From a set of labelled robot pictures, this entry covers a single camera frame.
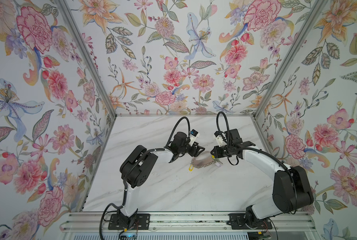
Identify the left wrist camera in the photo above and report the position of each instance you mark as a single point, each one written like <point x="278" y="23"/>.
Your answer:
<point x="193" y="134"/>

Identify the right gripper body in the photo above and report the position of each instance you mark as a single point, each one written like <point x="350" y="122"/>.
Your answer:
<point x="217" y="151"/>

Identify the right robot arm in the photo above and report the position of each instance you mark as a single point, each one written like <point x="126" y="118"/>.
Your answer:
<point x="291" y="190"/>

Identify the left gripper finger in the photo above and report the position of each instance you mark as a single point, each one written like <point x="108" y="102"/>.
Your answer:
<point x="199" y="148"/>
<point x="196" y="154"/>

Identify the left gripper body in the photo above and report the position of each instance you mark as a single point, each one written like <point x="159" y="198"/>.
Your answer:
<point x="193" y="150"/>

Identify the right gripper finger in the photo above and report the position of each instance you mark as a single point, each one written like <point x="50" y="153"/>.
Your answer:
<point x="216" y="154"/>
<point x="217" y="149"/>

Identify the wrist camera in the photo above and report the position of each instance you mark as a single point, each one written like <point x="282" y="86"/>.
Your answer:
<point x="193" y="134"/>
<point x="219" y="139"/>

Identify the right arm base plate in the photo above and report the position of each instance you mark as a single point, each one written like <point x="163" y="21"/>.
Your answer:
<point x="241" y="221"/>

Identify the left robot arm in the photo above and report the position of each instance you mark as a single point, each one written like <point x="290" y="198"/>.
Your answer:
<point x="137" y="167"/>

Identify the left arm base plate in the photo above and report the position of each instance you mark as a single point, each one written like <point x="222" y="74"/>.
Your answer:
<point x="135" y="222"/>

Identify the metal keyring disc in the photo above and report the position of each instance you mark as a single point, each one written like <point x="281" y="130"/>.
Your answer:
<point x="203" y="161"/>

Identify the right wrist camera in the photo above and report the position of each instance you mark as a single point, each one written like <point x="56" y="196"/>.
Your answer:
<point x="219" y="139"/>

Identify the aluminium front rail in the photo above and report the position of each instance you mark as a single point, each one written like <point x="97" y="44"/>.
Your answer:
<point x="188" y="226"/>

